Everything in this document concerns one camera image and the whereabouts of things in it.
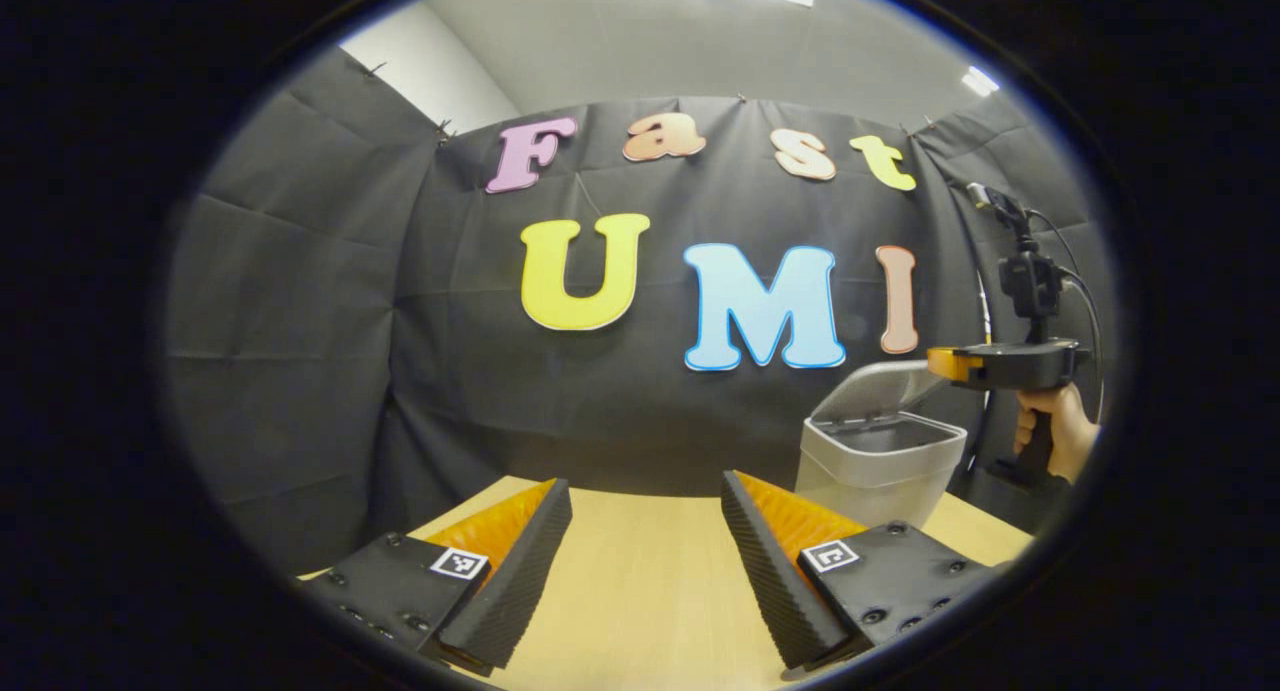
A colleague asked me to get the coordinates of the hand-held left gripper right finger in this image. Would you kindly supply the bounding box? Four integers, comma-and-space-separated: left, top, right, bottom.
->
721, 470, 1001, 672

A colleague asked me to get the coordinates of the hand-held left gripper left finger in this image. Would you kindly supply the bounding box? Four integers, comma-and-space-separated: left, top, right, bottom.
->
295, 478, 574, 677

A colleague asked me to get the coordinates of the grey desktop garbage bin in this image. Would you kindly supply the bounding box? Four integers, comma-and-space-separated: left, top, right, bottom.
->
795, 359, 969, 530

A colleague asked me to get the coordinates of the wooden desktop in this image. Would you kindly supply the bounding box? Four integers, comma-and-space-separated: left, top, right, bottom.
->
300, 476, 1036, 691

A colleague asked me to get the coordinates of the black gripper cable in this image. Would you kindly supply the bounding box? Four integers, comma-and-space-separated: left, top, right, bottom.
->
1030, 209, 1106, 422

